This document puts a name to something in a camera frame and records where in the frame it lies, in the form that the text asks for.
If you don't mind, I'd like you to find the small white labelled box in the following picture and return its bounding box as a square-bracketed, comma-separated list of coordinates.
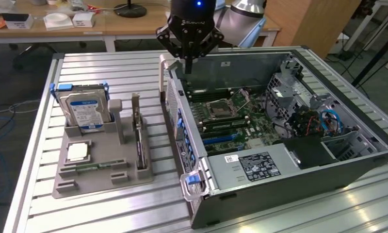
[72, 12, 96, 28]

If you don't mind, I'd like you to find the white floor cable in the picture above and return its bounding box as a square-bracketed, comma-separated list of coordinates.
[0, 99, 40, 114]

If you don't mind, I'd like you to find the blue disk wire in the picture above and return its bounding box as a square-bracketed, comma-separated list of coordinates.
[321, 108, 345, 133]

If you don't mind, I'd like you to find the black plastic shroud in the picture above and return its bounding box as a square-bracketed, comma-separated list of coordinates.
[283, 134, 339, 169]

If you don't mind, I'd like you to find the wooden desk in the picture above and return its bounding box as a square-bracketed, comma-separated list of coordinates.
[0, 0, 283, 53]

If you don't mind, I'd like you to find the hard disk with blue bracket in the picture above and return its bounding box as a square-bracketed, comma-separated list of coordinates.
[48, 82, 112, 133]

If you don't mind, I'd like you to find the white box with black lid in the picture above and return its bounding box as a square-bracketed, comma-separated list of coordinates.
[2, 13, 35, 30]

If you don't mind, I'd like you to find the grey metal disk bay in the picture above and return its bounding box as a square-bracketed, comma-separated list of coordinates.
[321, 127, 382, 162]

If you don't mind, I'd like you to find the perforated metal drive cage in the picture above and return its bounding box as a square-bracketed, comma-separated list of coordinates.
[264, 72, 315, 122]

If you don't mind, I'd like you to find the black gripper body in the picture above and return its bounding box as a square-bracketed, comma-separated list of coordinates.
[167, 0, 216, 43]

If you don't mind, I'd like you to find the black lamp base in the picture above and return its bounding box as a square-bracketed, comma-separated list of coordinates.
[112, 0, 148, 18]

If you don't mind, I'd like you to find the metal socket cover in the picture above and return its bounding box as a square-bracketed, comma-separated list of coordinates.
[230, 88, 252, 107]

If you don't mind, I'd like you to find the wooden cabinet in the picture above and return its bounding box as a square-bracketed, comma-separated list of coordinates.
[264, 0, 366, 59]

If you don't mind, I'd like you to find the black open PC case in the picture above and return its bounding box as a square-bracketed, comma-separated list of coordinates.
[160, 46, 388, 230]

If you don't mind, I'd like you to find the silver CPU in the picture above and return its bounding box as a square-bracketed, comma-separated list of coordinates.
[67, 143, 91, 162]

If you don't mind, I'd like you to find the long black expansion slot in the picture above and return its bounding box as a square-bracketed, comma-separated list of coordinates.
[202, 130, 242, 138]

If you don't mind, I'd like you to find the red and black wire bundle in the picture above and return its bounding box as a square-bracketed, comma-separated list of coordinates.
[286, 109, 322, 139]

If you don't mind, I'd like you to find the grey printed parts rack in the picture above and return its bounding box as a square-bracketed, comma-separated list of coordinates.
[51, 98, 156, 200]

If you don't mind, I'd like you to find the blue floor cable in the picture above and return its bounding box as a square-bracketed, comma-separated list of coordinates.
[0, 106, 14, 207]

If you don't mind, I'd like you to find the black RAM slot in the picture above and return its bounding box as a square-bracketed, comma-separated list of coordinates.
[190, 96, 231, 102]
[190, 93, 231, 98]

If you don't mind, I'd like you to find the RAM stick with green label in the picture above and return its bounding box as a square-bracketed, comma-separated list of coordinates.
[203, 119, 248, 131]

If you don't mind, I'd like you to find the black chair base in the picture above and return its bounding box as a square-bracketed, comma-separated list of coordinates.
[12, 43, 60, 71]

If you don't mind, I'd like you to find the green motherboard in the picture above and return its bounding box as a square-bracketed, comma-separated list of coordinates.
[183, 82, 286, 157]

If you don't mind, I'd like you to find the green graphics card black shroud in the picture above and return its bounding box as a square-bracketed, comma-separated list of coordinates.
[131, 92, 150, 171]

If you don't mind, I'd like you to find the black stand pole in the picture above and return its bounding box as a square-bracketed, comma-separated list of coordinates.
[351, 24, 388, 86]

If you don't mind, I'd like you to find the grey power supply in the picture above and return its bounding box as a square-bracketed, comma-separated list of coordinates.
[207, 143, 301, 190]

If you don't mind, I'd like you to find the blue expansion slot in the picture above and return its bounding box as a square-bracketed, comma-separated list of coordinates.
[203, 135, 236, 145]

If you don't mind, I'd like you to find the beige case handle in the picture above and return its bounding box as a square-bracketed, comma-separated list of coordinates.
[158, 53, 179, 102]
[179, 167, 211, 201]

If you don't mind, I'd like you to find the white box with round recess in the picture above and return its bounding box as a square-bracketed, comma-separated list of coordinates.
[43, 13, 75, 32]

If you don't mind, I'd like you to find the CPU socket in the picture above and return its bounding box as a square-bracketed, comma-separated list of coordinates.
[207, 99, 239, 117]

